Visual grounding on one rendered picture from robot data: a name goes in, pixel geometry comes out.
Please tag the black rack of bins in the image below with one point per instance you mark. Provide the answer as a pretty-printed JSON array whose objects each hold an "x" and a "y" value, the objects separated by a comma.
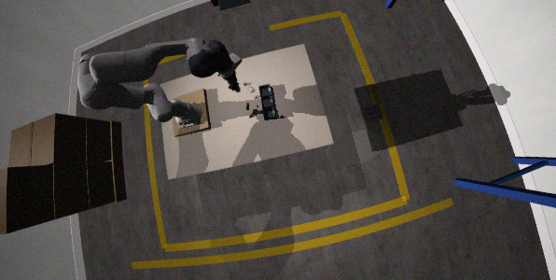
[{"x": 267, "y": 102}]

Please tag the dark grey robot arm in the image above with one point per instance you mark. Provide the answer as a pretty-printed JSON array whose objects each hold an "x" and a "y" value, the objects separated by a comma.
[{"x": 99, "y": 76}]

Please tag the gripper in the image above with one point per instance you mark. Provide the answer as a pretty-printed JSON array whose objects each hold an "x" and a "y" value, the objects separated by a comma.
[{"x": 232, "y": 80}]

